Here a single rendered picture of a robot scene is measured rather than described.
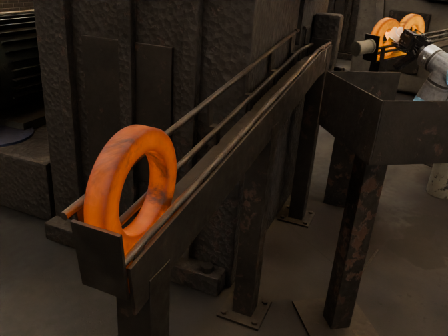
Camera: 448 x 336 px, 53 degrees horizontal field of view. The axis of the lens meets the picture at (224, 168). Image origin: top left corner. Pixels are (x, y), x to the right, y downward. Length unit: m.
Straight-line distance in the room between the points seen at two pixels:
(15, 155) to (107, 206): 1.29
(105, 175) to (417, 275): 1.35
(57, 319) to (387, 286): 1.04
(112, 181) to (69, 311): 0.90
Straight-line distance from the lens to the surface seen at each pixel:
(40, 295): 1.50
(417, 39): 1.98
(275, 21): 1.32
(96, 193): 0.56
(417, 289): 1.67
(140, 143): 0.59
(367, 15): 4.35
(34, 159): 1.78
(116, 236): 0.56
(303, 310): 1.43
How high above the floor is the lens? 0.94
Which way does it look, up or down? 24 degrees down
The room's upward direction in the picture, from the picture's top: 4 degrees clockwise
